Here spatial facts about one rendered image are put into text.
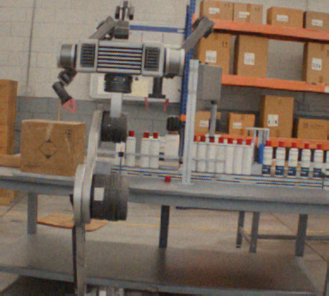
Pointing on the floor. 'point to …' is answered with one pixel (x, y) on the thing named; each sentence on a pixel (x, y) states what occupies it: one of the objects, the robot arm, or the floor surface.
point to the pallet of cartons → (8, 94)
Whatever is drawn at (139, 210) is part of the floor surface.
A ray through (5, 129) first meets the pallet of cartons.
